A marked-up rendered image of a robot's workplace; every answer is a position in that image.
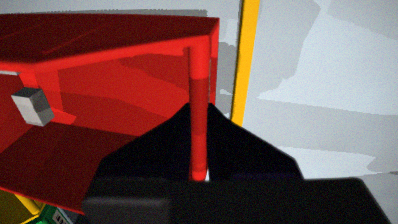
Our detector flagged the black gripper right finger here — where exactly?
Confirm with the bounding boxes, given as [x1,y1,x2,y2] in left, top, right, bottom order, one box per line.
[206,102,304,180]

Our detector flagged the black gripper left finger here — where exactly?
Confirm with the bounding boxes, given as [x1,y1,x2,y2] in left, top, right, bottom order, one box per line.
[92,103,191,180]

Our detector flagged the dark grey shelf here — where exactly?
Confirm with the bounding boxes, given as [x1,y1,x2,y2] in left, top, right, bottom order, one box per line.
[57,207,79,224]

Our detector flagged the yellow vertical bar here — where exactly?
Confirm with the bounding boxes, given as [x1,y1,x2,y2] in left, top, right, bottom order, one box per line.
[230,0,260,127]

